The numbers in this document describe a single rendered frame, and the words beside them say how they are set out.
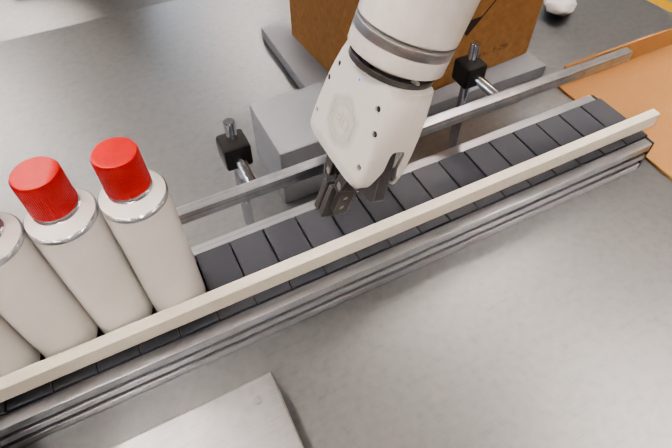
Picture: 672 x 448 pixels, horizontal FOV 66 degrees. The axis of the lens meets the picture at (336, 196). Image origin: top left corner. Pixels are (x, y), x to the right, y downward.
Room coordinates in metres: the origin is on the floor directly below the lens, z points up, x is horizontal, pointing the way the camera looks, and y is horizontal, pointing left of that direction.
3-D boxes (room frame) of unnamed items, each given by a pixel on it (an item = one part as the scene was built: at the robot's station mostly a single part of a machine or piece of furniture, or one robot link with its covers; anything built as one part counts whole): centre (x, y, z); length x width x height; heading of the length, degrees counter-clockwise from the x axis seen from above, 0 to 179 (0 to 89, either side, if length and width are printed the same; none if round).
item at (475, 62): (0.50, -0.17, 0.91); 0.07 x 0.03 x 0.17; 27
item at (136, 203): (0.26, 0.15, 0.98); 0.05 x 0.05 x 0.20
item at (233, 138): (0.37, 0.10, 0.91); 0.07 x 0.03 x 0.17; 27
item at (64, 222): (0.24, 0.20, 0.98); 0.05 x 0.05 x 0.20
